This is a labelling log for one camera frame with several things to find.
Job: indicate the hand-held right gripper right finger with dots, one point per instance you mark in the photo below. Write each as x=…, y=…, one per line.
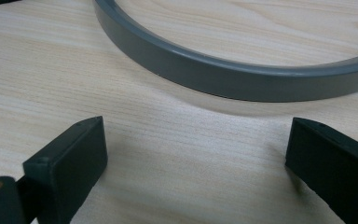
x=332, y=168

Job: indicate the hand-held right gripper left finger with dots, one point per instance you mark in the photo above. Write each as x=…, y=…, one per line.
x=68, y=168

